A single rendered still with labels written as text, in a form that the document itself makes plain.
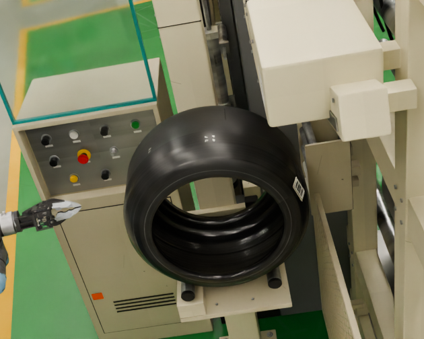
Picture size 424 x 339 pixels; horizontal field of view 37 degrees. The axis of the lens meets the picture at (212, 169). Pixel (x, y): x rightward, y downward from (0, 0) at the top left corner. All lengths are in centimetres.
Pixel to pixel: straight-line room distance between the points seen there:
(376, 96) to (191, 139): 64
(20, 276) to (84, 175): 133
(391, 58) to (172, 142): 66
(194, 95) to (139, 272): 107
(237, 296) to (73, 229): 86
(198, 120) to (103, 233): 102
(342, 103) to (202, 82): 82
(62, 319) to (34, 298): 26
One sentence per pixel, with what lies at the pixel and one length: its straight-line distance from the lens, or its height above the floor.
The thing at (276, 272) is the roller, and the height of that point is 92.
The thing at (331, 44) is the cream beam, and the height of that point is 178.
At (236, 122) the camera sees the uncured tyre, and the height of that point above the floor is 143.
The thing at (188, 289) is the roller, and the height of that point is 92.
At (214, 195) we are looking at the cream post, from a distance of 225.
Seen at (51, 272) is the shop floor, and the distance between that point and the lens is 373.
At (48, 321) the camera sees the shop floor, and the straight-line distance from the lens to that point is 347.
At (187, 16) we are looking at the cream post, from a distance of 191.
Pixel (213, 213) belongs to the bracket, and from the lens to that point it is 227.
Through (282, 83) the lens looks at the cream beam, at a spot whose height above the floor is 174.
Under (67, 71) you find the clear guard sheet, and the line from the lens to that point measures 233.
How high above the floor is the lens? 237
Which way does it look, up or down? 35 degrees down
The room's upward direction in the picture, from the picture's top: 12 degrees counter-clockwise
